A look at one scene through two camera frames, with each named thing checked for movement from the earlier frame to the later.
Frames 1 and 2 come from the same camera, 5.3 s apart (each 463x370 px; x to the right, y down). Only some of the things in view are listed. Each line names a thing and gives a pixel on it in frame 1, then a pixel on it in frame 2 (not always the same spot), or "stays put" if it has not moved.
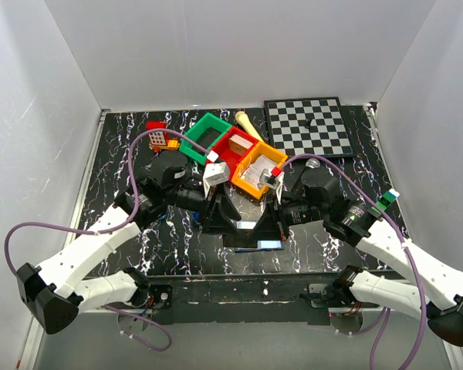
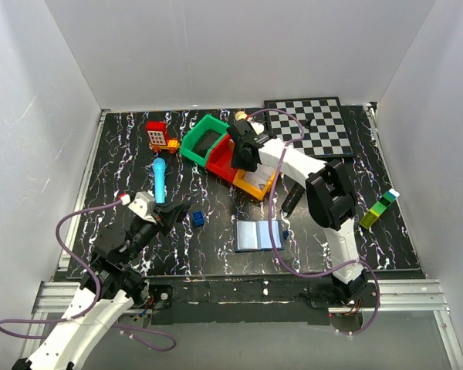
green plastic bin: x=208 y=121 stays put
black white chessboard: x=308 y=126 stays put
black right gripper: x=273 y=215 → x=243 y=136
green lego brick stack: x=387 y=198 stays put
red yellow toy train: x=160 y=139 stays put
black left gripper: x=211 y=210 → x=163 y=215
